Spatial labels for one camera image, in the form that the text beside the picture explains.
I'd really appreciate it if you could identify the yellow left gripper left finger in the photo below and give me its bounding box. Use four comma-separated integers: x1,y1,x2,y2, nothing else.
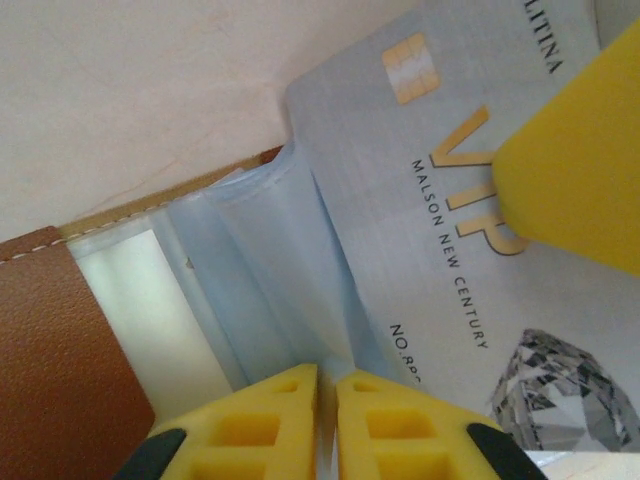
112,363,319,480

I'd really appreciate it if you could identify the silver VIP card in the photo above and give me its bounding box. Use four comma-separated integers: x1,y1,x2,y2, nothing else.
283,0,640,451

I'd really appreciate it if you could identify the brown leather card holder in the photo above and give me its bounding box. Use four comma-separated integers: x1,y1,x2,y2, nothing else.
0,143,401,480

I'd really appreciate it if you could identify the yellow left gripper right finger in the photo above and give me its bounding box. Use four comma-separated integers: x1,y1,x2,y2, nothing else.
335,370,544,480

